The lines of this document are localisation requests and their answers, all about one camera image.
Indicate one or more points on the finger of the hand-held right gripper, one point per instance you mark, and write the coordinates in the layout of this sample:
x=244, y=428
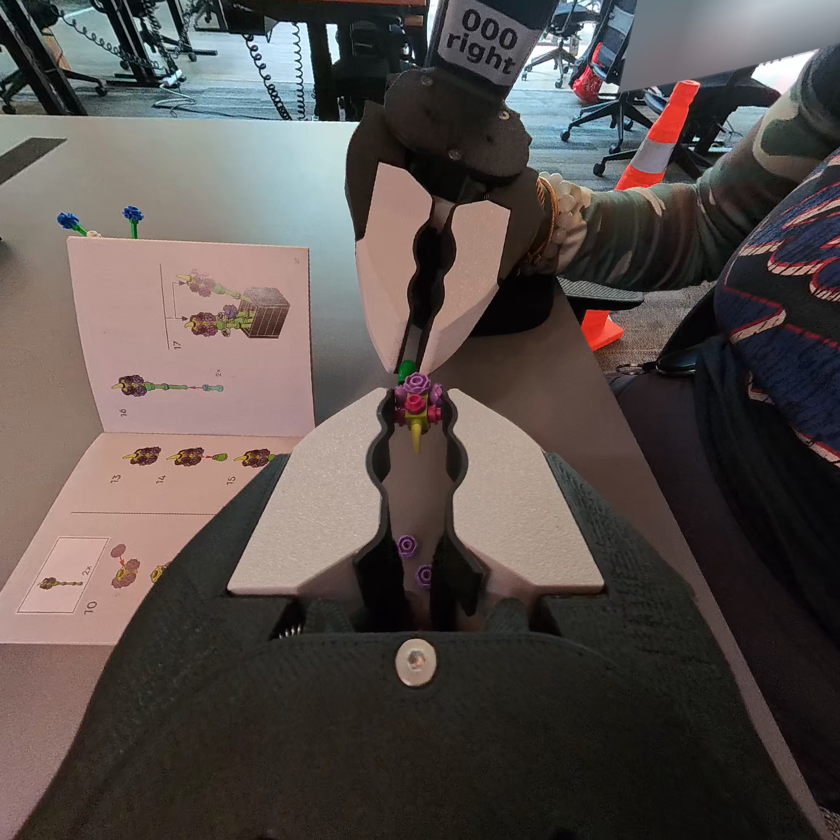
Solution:
x=387, y=250
x=475, y=256

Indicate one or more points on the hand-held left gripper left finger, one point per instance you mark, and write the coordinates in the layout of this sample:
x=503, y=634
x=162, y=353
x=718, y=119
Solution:
x=309, y=525

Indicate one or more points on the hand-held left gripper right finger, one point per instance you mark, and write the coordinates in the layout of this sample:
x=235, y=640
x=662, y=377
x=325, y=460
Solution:
x=525, y=525

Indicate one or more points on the small green toy brick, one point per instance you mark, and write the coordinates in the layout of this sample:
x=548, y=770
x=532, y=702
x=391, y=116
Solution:
x=407, y=372

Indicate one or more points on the purple yellow flower assembly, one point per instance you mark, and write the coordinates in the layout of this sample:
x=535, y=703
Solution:
x=416, y=383

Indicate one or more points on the lime curved stem brick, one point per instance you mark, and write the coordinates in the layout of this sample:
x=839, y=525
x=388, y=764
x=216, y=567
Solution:
x=418, y=437

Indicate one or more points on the small red flower brick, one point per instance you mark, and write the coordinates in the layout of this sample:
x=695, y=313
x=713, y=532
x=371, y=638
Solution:
x=435, y=414
x=415, y=404

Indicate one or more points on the white instruction booklet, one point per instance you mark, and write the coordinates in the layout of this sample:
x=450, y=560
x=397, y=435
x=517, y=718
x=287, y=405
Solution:
x=171, y=433

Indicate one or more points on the small blue flower brick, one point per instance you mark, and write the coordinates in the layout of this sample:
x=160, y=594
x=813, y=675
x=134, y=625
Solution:
x=133, y=213
x=68, y=221

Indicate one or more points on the person's right forearm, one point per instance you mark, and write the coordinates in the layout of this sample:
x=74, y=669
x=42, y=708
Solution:
x=670, y=223

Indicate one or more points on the grey desk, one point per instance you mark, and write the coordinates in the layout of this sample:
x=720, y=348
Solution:
x=197, y=171

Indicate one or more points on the black mesh cushion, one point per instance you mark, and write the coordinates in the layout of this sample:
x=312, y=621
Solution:
x=525, y=313

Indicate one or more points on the black chair armrest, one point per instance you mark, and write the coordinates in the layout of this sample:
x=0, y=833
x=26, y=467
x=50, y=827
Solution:
x=597, y=295

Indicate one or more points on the wooden table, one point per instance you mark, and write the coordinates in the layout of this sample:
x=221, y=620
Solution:
x=53, y=40
x=341, y=53

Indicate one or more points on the black office chair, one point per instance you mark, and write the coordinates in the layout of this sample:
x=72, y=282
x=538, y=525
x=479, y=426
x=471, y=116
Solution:
x=630, y=66

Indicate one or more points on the orange traffic cone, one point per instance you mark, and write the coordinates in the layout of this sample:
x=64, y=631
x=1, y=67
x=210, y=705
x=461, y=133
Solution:
x=652, y=145

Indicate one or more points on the person's dark clothing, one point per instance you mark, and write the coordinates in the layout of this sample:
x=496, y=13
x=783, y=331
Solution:
x=775, y=433

